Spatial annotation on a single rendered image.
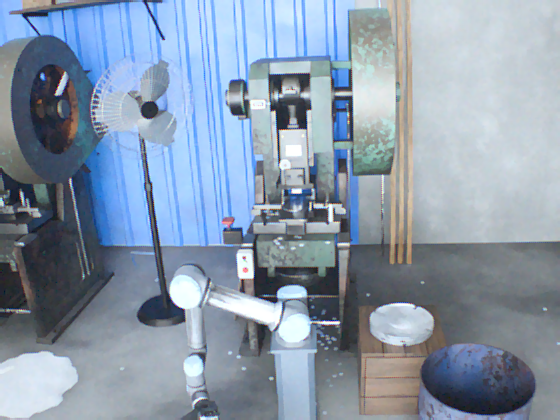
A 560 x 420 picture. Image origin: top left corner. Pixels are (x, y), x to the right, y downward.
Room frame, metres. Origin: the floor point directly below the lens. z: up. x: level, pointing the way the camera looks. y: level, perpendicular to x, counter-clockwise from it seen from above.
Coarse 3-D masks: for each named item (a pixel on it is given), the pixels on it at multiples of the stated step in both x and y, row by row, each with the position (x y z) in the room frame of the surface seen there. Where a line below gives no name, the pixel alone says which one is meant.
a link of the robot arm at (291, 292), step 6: (282, 288) 1.87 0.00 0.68; (288, 288) 1.87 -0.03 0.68; (294, 288) 1.86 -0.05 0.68; (300, 288) 1.86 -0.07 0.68; (282, 294) 1.82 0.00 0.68; (288, 294) 1.80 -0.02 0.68; (294, 294) 1.80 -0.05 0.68; (300, 294) 1.81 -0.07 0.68; (306, 294) 1.84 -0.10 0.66; (282, 300) 1.81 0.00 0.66; (288, 300) 1.78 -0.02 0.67; (300, 300) 1.79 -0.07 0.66; (306, 306) 1.79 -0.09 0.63
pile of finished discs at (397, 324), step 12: (384, 312) 2.10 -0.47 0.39; (396, 312) 2.09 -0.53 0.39; (408, 312) 2.08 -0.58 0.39; (420, 312) 2.07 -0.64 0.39; (372, 324) 2.00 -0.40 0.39; (384, 324) 2.00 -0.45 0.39; (396, 324) 1.98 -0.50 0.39; (408, 324) 1.97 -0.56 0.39; (420, 324) 1.97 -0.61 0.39; (432, 324) 1.96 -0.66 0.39; (384, 336) 1.91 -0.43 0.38; (396, 336) 1.89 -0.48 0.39; (408, 336) 1.89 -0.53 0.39; (420, 336) 1.89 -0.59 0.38
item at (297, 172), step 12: (288, 132) 2.56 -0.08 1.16; (300, 132) 2.56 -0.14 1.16; (288, 144) 2.56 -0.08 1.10; (300, 144) 2.56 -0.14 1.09; (288, 156) 2.57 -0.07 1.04; (300, 156) 2.56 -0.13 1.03; (288, 168) 2.55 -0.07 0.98; (300, 168) 2.55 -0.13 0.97; (288, 180) 2.53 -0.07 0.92; (300, 180) 2.53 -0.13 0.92
